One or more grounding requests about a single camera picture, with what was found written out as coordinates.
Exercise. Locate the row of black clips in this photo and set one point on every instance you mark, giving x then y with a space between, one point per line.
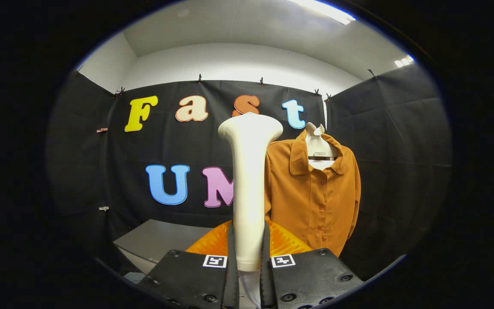
200 79

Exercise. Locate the grey cabinet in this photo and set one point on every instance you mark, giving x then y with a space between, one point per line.
161 240

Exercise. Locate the white clothes hanger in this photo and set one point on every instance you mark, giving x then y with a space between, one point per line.
317 146

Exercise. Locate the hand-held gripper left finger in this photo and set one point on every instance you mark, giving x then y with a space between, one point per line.
231 279

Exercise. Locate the small ceiling light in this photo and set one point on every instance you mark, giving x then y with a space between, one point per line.
403 61

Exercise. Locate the orange-brown button shirt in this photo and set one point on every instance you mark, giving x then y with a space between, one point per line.
311 201

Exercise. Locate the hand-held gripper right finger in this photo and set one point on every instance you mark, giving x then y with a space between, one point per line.
266 279

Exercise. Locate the long ceiling light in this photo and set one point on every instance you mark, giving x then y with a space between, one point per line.
328 10

